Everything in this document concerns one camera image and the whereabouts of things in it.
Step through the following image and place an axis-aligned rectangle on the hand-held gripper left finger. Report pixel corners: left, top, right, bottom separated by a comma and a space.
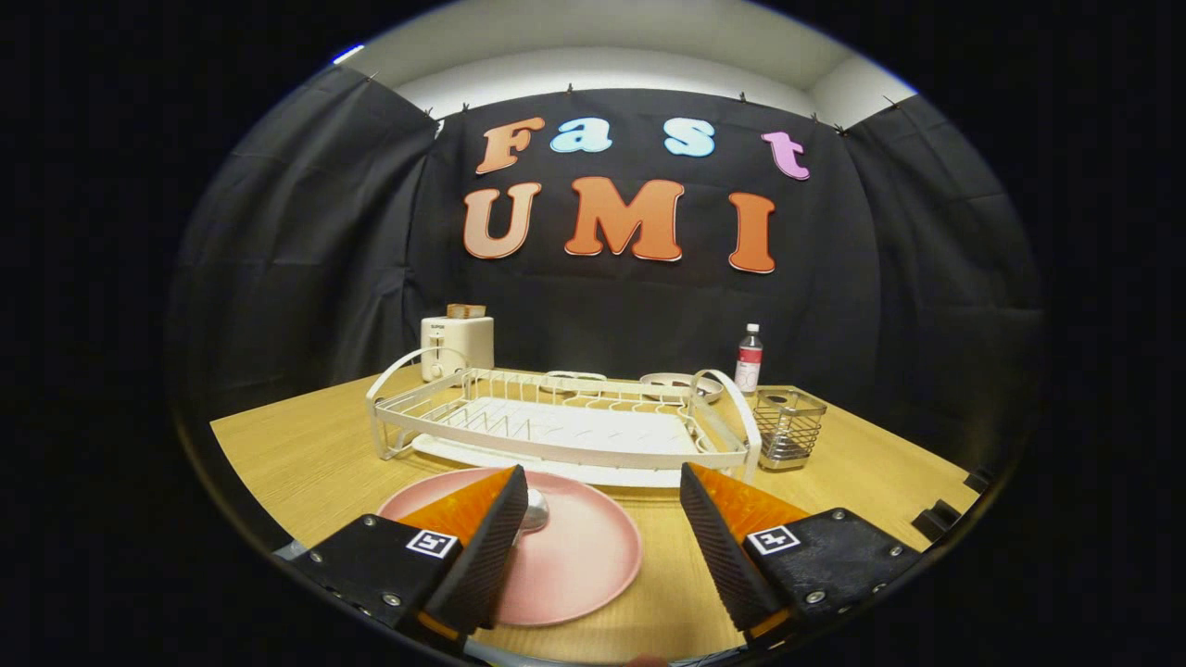
306, 464, 530, 645

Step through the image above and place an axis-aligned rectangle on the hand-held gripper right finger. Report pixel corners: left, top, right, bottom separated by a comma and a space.
679, 461, 923, 645

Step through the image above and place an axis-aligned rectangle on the metal spoon with dark knob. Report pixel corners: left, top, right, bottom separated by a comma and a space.
517, 488, 551, 535

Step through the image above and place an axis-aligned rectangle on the pink plate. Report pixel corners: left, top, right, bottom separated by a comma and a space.
376, 468, 643, 627

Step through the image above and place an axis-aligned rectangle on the metal wire basket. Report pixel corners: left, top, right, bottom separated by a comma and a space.
752, 389, 828, 472

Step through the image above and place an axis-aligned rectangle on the white wire dish rack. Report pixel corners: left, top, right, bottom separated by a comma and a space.
365, 346, 763, 489

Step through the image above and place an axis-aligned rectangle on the white round meat plate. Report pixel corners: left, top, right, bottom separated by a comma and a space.
639, 372, 724, 401

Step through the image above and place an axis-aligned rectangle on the clear bottle with red label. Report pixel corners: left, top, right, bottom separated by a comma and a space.
735, 323, 764, 396

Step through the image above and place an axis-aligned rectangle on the white toaster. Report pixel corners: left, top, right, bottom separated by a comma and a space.
421, 316, 496, 383

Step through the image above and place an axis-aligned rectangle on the black backdrop cloth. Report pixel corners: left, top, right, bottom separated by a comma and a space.
167, 65, 1045, 483

